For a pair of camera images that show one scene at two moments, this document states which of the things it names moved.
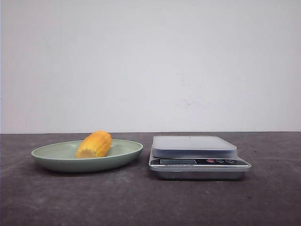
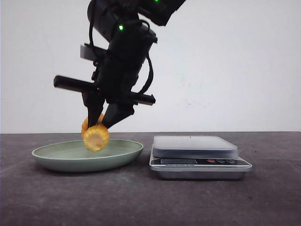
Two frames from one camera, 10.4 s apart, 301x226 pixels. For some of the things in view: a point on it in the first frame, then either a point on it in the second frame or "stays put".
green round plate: x=61 y=156 stays put
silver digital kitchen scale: x=195 y=157 stays put
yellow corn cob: x=96 y=144 → x=95 y=138
